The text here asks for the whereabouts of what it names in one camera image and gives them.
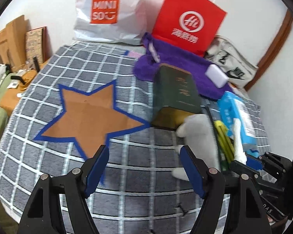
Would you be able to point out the blue tissue pack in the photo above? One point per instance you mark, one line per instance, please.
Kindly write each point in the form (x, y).
(231, 106)

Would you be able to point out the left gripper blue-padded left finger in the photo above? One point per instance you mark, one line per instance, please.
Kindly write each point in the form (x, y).
(94, 170)

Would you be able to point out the grey Nike waist bag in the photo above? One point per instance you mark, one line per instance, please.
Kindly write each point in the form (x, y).
(225, 55)

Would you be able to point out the brown star blue border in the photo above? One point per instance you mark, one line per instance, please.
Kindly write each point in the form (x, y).
(90, 119)

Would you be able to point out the white cotton glove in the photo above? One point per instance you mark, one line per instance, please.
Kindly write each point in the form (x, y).
(197, 132)

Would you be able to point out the white Miniso plastic bag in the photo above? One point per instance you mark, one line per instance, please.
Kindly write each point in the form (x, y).
(110, 21)

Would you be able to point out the brown wooden door frame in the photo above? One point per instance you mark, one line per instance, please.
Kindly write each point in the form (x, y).
(274, 48)

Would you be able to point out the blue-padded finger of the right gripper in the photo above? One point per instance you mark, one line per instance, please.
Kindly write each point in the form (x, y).
(239, 154)
(254, 163)

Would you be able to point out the dark green gold box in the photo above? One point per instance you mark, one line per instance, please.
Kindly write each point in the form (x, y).
(175, 97)

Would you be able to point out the framed picture board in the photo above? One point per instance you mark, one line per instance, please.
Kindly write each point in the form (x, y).
(35, 43)

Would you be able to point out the grey white checked bedspread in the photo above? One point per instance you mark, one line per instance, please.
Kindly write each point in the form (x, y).
(139, 194)

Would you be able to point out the purple fluffy towel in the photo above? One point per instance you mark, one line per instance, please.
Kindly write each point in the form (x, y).
(158, 52)

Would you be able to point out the wooden headboard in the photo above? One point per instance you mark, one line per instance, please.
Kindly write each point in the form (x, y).
(12, 44)

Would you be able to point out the red Haidilao paper bag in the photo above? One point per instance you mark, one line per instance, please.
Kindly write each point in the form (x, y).
(188, 24)

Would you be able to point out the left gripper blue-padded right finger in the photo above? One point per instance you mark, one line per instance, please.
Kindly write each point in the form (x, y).
(196, 171)

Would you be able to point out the orange bedside table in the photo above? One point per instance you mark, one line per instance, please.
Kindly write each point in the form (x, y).
(9, 100)

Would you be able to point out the white foam block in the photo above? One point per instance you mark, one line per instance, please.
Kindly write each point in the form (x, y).
(216, 75)

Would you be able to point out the yellow black pouch bag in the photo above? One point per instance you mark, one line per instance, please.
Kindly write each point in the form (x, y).
(226, 149)

